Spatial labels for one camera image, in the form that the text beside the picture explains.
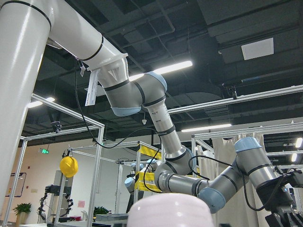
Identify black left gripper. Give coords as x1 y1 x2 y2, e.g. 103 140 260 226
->
265 207 303 227

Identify pink plastic cup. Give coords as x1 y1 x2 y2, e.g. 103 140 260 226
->
127 193 214 227

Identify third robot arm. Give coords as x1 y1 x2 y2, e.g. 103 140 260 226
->
125 159 162 195

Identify yellow hard hat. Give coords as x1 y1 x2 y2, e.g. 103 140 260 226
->
60 156 78 178

